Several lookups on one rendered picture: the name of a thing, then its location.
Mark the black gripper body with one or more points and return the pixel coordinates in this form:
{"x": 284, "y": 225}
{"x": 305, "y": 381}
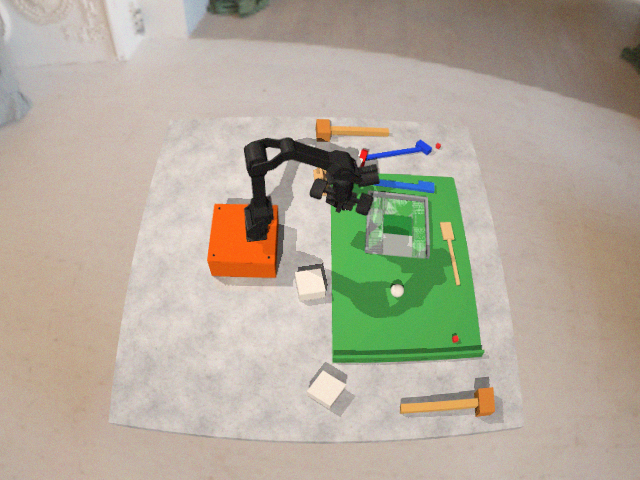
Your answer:
{"x": 348, "y": 198}

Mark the orange mallet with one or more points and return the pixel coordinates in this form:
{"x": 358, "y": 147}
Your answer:
{"x": 324, "y": 130}
{"x": 483, "y": 403}

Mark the green rectangular mat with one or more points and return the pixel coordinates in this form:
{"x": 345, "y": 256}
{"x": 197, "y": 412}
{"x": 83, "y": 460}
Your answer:
{"x": 366, "y": 318}

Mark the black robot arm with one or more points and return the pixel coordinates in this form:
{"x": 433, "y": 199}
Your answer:
{"x": 342, "y": 173}

